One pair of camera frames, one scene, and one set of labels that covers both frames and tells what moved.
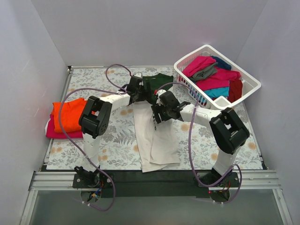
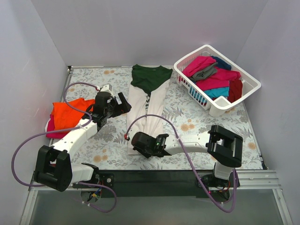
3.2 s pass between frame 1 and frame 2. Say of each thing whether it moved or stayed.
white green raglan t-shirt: moved
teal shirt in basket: stayed
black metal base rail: stayed
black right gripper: moved
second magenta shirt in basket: stayed
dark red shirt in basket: stayed
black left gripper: moved
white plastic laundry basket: stayed
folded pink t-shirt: stayed
